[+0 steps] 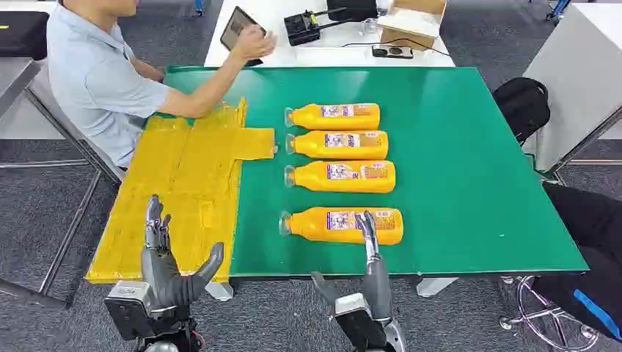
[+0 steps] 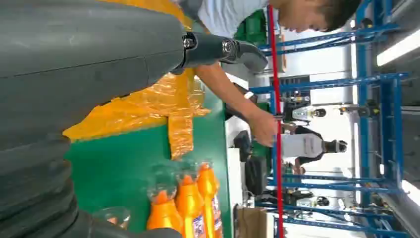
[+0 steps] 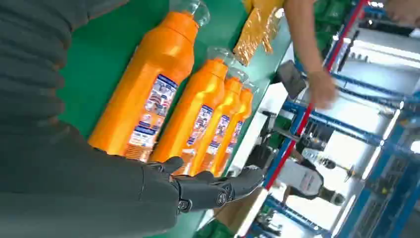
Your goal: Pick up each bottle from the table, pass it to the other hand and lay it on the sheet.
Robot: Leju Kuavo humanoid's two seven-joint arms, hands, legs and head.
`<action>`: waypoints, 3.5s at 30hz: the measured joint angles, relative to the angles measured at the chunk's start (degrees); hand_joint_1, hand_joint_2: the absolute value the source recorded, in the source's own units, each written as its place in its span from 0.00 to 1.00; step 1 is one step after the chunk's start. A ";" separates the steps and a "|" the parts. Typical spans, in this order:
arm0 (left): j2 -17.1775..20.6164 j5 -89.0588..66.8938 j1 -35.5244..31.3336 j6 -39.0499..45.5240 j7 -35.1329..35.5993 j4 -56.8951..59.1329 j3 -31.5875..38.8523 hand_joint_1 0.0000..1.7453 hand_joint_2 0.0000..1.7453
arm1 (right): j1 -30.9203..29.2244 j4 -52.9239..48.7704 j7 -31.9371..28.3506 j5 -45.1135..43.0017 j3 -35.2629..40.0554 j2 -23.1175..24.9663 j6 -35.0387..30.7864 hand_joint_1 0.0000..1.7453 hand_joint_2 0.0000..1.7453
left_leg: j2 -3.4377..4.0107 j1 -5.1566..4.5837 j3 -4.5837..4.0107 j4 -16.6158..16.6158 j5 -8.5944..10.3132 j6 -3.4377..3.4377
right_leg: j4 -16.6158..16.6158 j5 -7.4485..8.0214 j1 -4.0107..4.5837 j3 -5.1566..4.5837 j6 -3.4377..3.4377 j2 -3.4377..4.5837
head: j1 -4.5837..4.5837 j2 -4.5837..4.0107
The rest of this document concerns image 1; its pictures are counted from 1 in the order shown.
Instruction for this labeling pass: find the black bag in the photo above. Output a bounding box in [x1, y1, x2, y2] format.
[0, 10, 51, 62]

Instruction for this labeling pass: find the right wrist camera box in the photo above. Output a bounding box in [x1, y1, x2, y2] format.
[332, 293, 389, 351]

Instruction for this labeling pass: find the person's right hand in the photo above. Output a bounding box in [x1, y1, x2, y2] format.
[232, 24, 278, 62]

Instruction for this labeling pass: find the white table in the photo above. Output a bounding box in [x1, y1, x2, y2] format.
[204, 0, 456, 68]

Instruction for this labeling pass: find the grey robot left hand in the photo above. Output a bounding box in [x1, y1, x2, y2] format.
[141, 194, 226, 312]

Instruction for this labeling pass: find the yellow sheet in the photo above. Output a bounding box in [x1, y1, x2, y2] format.
[86, 97, 277, 285]

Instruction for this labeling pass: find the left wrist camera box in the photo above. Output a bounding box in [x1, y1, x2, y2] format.
[103, 280, 161, 342]

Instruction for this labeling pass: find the orange drink bottle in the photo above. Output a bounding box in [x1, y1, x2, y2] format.
[285, 130, 389, 161]
[284, 102, 381, 131]
[279, 207, 405, 246]
[283, 160, 397, 194]

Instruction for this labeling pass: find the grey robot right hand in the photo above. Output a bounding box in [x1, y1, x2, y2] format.
[310, 210, 394, 324]

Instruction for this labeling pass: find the chrome chair base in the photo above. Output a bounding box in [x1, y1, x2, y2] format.
[500, 276, 601, 352]

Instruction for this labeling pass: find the white cabinet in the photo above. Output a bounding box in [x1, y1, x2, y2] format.
[522, 2, 622, 173]

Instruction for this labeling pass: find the green mat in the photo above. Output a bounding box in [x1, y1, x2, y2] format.
[155, 65, 590, 279]

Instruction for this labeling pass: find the black box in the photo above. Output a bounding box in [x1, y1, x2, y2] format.
[326, 0, 379, 23]

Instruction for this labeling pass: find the cardboard box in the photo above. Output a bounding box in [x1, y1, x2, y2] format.
[376, 0, 448, 51]

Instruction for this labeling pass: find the black tablet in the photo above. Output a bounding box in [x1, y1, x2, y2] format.
[219, 5, 267, 67]

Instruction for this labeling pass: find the black cable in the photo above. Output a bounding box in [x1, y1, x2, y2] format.
[341, 37, 453, 58]

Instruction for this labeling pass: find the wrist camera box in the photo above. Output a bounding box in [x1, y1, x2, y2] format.
[332, 293, 389, 351]
[103, 280, 161, 342]

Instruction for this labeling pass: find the white table leg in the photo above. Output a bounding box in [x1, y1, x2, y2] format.
[416, 277, 460, 298]
[205, 282, 235, 302]

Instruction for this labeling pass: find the black device with antennas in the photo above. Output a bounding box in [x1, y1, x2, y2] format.
[283, 7, 348, 47]

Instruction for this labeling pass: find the black power strip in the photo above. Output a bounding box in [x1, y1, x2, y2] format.
[371, 44, 414, 59]

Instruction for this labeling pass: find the black backpack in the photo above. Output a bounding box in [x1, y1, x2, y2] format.
[491, 76, 552, 146]

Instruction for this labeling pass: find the person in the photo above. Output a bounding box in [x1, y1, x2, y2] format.
[532, 182, 622, 341]
[45, 0, 278, 171]

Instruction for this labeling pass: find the grey metal bench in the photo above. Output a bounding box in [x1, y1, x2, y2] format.
[0, 57, 122, 312]

